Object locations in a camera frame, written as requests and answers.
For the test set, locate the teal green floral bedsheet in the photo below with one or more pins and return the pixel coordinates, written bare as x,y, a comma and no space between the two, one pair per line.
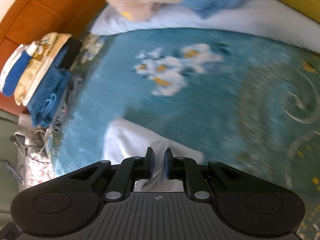
212,105

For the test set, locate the white and blue folded garment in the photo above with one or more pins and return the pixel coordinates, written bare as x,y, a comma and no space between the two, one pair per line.
15,72

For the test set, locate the grey patterned cloth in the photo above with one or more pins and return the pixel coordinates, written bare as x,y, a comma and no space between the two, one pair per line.
37,170

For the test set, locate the stack of folded clothes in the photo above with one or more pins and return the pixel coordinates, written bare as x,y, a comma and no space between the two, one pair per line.
32,75

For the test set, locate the mustard yellow cloth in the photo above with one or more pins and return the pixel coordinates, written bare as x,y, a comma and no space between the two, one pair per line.
300,0

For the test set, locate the orange headboard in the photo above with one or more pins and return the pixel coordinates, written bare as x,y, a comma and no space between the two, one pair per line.
50,10

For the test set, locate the white printed t-shirt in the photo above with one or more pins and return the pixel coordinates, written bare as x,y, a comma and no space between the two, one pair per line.
130,140

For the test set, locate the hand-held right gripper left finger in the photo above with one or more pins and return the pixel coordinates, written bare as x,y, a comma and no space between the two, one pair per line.
150,164

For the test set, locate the pale blue flowered cloth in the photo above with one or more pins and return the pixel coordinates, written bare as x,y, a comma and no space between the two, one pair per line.
250,22

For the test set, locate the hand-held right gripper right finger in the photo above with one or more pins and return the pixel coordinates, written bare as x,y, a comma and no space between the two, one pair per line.
167,165

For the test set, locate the black folded garment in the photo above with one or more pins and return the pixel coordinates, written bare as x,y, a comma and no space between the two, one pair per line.
72,52

